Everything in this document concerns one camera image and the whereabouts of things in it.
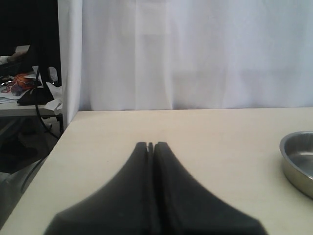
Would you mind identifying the stainless steel round bowl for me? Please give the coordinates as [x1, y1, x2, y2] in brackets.
[279, 131, 313, 198]

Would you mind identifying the black hanging cable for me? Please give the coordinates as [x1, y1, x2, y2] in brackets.
[34, 66, 61, 139]

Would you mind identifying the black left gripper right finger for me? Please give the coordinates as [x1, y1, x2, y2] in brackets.
[153, 142, 267, 235]

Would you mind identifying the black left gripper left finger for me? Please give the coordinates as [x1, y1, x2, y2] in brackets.
[45, 142, 153, 235]

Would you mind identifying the white backdrop curtain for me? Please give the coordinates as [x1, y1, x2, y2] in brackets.
[58, 0, 313, 124]

